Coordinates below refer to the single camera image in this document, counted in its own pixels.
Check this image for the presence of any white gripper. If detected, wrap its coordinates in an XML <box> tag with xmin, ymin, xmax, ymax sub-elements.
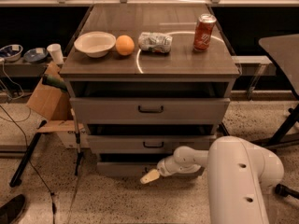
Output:
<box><xmin>140</xmin><ymin>156</ymin><xmax>201</xmax><ymax>184</ymax></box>

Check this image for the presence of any grey bottom drawer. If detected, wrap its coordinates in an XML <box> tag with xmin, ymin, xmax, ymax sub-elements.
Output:
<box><xmin>96</xmin><ymin>161</ymin><xmax>156</xmax><ymax>177</ymax></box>

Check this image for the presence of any grey drawer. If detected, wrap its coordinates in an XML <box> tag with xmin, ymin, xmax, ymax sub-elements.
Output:
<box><xmin>96</xmin><ymin>161</ymin><xmax>156</xmax><ymax>177</ymax></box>
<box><xmin>70</xmin><ymin>98</ymin><xmax>230</xmax><ymax>124</ymax></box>
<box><xmin>87</xmin><ymin>135</ymin><xmax>216</xmax><ymax>154</ymax></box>

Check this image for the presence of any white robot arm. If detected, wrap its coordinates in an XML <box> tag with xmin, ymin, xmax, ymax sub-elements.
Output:
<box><xmin>140</xmin><ymin>136</ymin><xmax>284</xmax><ymax>224</ymax></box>

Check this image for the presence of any grey middle drawer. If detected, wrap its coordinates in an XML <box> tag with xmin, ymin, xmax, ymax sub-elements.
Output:
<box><xmin>87</xmin><ymin>135</ymin><xmax>216</xmax><ymax>154</ymax></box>

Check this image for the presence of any grey top drawer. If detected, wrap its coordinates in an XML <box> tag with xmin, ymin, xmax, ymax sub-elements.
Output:
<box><xmin>70</xmin><ymin>98</ymin><xmax>230</xmax><ymax>124</ymax></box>

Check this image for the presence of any grey drawer cabinet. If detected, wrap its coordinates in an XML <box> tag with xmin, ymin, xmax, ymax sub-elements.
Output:
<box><xmin>61</xmin><ymin>4</ymin><xmax>239</xmax><ymax>164</ymax></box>

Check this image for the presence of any thin tripod pole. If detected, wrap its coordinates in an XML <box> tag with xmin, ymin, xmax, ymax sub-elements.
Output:
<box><xmin>71</xmin><ymin>108</ymin><xmax>83</xmax><ymax>176</ymax></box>

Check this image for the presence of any black stand leg right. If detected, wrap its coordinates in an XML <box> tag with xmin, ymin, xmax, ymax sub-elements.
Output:
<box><xmin>219</xmin><ymin>123</ymin><xmax>230</xmax><ymax>136</ymax></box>

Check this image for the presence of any brown cardboard box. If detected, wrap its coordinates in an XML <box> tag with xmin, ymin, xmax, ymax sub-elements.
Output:
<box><xmin>25</xmin><ymin>61</ymin><xmax>91</xmax><ymax>149</ymax></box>

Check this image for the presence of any orange fruit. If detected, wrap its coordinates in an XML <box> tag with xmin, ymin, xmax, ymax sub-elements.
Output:
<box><xmin>115</xmin><ymin>35</ymin><xmax>135</xmax><ymax>56</ymax></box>

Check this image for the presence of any crumpled chip bag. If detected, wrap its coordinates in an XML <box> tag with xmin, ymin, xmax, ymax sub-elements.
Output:
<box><xmin>138</xmin><ymin>32</ymin><xmax>173</xmax><ymax>53</ymax></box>

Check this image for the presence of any black tripod leg left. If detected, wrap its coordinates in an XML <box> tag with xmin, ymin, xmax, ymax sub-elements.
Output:
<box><xmin>9</xmin><ymin>132</ymin><xmax>42</xmax><ymax>188</ymax></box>

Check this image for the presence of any white bowl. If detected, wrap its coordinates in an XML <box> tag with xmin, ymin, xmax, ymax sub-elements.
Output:
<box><xmin>74</xmin><ymin>32</ymin><xmax>116</xmax><ymax>58</ymax></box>

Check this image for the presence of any black shoe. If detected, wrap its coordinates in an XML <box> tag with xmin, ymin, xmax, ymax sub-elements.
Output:
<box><xmin>0</xmin><ymin>194</ymin><xmax>26</xmax><ymax>224</ymax></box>

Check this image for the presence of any red soda can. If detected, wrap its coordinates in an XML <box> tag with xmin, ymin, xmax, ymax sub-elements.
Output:
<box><xmin>193</xmin><ymin>14</ymin><xmax>217</xmax><ymax>51</ymax></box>

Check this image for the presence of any white paper cup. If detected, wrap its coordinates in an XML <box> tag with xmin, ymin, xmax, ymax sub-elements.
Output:
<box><xmin>47</xmin><ymin>44</ymin><xmax>64</xmax><ymax>64</ymax></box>

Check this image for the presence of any blue patterned bowl right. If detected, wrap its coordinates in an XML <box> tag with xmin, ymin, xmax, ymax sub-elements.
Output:
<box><xmin>23</xmin><ymin>48</ymin><xmax>49</xmax><ymax>63</ymax></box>

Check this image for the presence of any blue patterned bowl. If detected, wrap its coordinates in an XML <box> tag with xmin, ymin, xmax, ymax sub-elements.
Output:
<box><xmin>0</xmin><ymin>44</ymin><xmax>23</xmax><ymax>62</ymax></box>
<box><xmin>23</xmin><ymin>48</ymin><xmax>49</xmax><ymax>63</ymax></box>

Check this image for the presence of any blue patterned bowl left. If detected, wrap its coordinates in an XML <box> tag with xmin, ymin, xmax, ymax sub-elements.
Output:
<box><xmin>0</xmin><ymin>44</ymin><xmax>23</xmax><ymax>62</ymax></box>

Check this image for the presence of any green handled tool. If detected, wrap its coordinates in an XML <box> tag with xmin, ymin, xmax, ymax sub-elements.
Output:
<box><xmin>42</xmin><ymin>74</ymin><xmax>67</xmax><ymax>91</ymax></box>

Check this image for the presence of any black floor cable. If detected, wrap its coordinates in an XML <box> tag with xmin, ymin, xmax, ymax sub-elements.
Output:
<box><xmin>0</xmin><ymin>105</ymin><xmax>58</xmax><ymax>224</ymax></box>

